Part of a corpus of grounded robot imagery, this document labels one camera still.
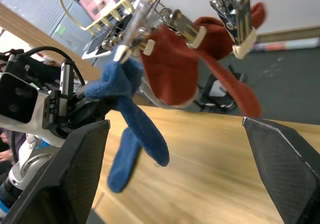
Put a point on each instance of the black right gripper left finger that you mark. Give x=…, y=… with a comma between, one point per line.
x=62, y=174

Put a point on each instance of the finger of the ribbed left gripper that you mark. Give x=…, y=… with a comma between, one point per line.
x=67, y=80
x=97, y=109

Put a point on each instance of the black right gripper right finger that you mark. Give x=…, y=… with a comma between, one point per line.
x=287, y=166

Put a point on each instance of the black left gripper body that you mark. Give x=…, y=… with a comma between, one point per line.
x=56, y=114

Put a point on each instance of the blue sock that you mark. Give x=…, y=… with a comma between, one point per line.
x=122, y=169
x=140, y=131

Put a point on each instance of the metal clip with cream tips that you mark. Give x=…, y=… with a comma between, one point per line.
x=120, y=53
x=186, y=30
x=237, y=19
x=146, y=45

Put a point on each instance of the seated bystander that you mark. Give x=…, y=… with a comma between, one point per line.
x=6, y=146

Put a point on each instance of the black metal stand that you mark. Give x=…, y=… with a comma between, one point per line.
x=215, y=94

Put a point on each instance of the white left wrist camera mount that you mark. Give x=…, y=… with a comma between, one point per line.
x=37, y=114

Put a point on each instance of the green wall sign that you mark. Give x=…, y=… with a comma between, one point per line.
x=60, y=30

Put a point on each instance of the cream plastic clip hanger frame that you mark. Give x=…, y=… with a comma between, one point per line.
x=110, y=14

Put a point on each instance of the pink wall poster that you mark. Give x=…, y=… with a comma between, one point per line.
x=96, y=2

